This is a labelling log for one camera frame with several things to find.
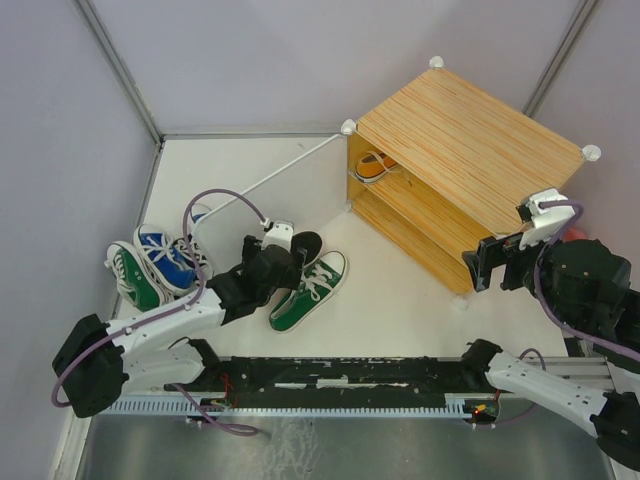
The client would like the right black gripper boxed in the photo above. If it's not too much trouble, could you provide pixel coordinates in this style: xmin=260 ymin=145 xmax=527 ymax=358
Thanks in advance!
xmin=459 ymin=217 xmax=587 ymax=330

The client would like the green sneaker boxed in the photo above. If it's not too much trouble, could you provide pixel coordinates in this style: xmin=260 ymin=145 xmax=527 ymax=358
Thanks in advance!
xmin=269 ymin=251 xmax=348 ymax=333
xmin=105 ymin=241 xmax=170 ymax=312

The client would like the white cabinet door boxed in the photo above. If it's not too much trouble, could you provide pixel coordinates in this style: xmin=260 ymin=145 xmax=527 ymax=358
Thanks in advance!
xmin=194 ymin=134 xmax=348 ymax=257

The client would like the wooden shoe cabinet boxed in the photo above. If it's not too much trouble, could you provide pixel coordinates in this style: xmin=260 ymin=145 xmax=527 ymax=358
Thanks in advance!
xmin=341 ymin=56 xmax=601 ymax=296

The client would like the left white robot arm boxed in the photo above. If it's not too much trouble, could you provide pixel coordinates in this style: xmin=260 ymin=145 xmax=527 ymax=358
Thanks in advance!
xmin=52 ymin=236 xmax=315 ymax=418

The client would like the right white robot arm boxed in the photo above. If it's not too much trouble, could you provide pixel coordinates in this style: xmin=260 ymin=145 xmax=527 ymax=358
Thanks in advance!
xmin=458 ymin=234 xmax=639 ymax=470

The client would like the blue sneaker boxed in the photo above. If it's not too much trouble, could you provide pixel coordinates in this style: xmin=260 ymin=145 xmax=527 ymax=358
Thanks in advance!
xmin=133 ymin=224 xmax=196 ymax=296
xmin=187 ymin=202 xmax=214 ymax=266

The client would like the pink cloth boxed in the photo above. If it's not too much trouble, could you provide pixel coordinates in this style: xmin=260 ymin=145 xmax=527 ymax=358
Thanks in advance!
xmin=563 ymin=227 xmax=588 ymax=242

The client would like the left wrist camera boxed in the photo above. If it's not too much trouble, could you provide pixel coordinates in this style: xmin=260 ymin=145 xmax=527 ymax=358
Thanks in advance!
xmin=262 ymin=220 xmax=294 ymax=251

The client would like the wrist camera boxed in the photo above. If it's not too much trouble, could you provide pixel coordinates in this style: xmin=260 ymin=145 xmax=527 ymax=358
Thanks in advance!
xmin=262 ymin=220 xmax=294 ymax=251
xmin=516 ymin=188 xmax=582 ymax=250

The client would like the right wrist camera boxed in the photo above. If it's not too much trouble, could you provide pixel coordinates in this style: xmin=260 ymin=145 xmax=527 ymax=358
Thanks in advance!
xmin=516 ymin=188 xmax=582 ymax=250

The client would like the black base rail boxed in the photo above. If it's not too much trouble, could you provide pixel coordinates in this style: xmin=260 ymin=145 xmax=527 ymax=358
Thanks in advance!
xmin=183 ymin=357 xmax=496 ymax=408

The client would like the light blue cable duct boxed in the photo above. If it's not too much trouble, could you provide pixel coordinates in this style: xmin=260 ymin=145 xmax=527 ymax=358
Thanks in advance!
xmin=101 ymin=394 xmax=471 ymax=420

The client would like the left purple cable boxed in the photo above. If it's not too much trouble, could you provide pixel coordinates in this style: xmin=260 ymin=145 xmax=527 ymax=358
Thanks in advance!
xmin=51 ymin=188 xmax=269 ymax=409

